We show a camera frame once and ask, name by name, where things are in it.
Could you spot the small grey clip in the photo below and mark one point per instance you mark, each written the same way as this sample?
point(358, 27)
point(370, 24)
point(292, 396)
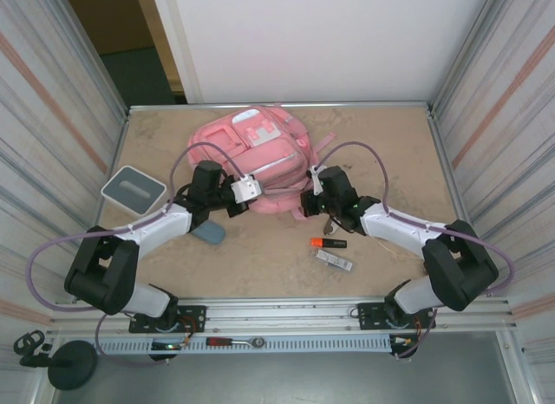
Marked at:
point(329, 228)

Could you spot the blue grey oval case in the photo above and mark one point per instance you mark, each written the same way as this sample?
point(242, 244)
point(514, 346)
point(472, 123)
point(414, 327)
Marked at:
point(212, 235)

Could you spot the orange black highlighter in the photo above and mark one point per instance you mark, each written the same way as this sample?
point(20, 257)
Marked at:
point(329, 243)

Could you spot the silver lead box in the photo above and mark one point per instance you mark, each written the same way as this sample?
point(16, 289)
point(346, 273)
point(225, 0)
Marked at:
point(334, 260)

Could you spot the pink backpack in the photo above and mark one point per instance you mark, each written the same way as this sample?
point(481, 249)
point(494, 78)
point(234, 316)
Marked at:
point(269, 157)

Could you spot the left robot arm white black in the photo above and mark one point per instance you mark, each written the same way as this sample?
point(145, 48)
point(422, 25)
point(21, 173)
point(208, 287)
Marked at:
point(156, 230)

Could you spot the white grey tissue box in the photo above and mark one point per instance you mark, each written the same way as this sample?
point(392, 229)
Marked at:
point(117, 191)

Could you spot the small circuit board with LED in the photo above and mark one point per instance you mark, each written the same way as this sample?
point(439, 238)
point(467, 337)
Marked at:
point(167, 346)

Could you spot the black round stand base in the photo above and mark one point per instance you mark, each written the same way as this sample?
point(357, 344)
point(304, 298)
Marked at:
point(71, 365)

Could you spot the black clip on stand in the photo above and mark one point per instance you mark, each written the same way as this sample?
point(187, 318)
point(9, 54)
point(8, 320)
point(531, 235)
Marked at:
point(28, 340)

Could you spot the aluminium table edge rail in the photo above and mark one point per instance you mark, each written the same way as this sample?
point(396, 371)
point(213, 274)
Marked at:
point(173, 106)

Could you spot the aluminium mounting rail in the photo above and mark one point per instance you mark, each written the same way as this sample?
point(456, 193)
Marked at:
point(282, 310)

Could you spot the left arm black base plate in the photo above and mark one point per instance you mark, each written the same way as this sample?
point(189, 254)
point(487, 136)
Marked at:
point(195, 313)

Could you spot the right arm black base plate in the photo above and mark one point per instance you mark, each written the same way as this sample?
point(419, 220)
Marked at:
point(368, 315)

